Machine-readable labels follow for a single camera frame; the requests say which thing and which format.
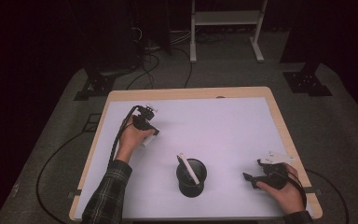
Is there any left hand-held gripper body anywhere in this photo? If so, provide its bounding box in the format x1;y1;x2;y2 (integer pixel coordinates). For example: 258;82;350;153
132;104;158;131

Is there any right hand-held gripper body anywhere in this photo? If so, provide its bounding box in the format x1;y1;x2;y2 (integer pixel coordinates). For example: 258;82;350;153
256;151;296;191

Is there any white pen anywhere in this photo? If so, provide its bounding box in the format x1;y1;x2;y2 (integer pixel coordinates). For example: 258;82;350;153
179;152;200;186

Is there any black pen holder cup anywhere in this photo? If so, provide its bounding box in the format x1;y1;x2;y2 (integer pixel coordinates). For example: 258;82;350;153
175;158;208;199

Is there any person's left hand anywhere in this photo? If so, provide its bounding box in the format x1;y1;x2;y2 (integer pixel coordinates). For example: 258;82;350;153
115;114;157;163

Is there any person's right hand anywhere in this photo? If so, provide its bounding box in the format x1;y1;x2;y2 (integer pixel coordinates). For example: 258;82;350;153
255;162;306;216

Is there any wooden table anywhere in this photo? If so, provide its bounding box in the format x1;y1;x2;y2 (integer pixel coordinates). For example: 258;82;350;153
68;86;324;222

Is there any black stand base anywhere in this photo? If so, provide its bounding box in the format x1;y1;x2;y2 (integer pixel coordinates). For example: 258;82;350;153
282;60;334;97
74;64;117;102

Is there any white metal stand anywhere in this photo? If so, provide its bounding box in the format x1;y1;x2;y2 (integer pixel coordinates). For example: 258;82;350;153
189;0;269;64

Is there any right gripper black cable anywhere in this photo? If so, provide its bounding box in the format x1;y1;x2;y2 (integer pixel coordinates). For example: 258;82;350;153
286;172;309;210

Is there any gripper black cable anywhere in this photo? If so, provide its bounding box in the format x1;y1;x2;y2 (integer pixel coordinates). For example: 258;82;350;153
107;105;140;170
286;172;309;210

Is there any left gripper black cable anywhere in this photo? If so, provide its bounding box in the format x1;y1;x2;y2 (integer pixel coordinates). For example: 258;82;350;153
107;105;140;170

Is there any black floor cable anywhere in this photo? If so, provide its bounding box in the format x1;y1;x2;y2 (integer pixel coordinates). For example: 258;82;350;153
305;168;351;224
35;131;90;224
171;46;194;90
125;50;161;91

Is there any black wire bracket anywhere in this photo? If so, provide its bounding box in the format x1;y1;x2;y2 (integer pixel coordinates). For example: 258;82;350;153
83;113;103;133

